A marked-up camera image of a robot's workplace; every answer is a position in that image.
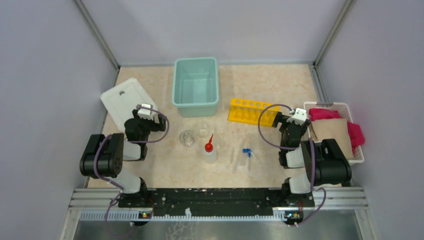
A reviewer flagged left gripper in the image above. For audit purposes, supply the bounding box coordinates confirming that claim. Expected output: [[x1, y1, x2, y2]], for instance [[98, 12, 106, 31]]
[[132, 109, 167, 143]]

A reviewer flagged yellow test tube rack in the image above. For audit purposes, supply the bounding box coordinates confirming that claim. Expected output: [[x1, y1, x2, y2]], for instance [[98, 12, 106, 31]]
[[227, 98, 280, 127]]

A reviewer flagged clear test tube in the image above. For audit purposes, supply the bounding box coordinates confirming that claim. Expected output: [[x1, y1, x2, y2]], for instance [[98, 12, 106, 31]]
[[232, 148, 239, 174]]

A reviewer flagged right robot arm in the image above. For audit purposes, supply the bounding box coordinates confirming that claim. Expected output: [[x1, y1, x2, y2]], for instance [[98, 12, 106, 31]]
[[272, 112, 352, 206]]

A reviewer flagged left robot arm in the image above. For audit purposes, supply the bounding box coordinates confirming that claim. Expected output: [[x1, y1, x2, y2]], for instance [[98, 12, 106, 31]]
[[79, 109, 169, 207]]

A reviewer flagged white plastic lid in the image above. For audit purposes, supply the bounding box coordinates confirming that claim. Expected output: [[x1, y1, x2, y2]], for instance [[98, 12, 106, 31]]
[[100, 78, 158, 132]]

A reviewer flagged brown paper bag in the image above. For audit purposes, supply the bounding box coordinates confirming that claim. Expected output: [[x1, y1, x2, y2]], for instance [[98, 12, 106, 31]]
[[311, 118, 354, 160]]

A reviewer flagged clear glass beaker front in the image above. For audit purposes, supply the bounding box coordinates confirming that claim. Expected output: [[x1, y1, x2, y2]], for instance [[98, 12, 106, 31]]
[[179, 130, 196, 147]]

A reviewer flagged clear glass beaker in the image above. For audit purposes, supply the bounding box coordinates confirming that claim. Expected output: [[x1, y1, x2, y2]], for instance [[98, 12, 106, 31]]
[[179, 130, 196, 147], [196, 121, 213, 139]]

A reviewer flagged blue-capped tube left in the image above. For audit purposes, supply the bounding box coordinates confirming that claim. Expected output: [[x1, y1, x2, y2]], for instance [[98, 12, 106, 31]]
[[240, 148, 249, 166]]

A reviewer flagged white perforated basket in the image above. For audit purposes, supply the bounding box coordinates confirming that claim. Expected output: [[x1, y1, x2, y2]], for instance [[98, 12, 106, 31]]
[[303, 102, 364, 165]]

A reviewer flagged clear glass beaker rear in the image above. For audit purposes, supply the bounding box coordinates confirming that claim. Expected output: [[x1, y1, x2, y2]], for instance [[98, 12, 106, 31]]
[[196, 121, 213, 139]]

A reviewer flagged pink cloth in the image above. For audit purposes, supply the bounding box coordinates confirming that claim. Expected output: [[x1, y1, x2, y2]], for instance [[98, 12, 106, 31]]
[[309, 108, 365, 155]]

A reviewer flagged teal plastic bin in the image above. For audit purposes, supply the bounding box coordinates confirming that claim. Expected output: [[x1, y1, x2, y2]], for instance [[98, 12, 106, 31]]
[[171, 57, 220, 118]]

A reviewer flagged red-capped wash bottle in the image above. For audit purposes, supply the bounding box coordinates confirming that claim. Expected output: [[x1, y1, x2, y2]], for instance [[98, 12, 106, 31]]
[[202, 134, 217, 164]]

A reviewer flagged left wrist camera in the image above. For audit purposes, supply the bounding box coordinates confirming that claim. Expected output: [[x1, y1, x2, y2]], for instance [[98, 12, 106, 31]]
[[136, 103, 157, 120]]

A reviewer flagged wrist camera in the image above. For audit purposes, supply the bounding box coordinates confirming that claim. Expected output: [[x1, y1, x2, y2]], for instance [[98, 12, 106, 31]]
[[287, 108, 308, 125], [136, 103, 157, 120]]

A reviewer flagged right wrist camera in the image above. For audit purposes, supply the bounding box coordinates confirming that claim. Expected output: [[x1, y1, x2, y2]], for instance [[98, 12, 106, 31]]
[[287, 108, 308, 125]]

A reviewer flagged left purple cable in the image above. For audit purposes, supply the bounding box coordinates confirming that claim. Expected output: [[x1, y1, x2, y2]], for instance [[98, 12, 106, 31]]
[[93, 105, 170, 239]]

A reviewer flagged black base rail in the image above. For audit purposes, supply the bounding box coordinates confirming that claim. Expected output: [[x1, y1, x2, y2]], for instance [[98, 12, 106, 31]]
[[117, 188, 315, 217]]

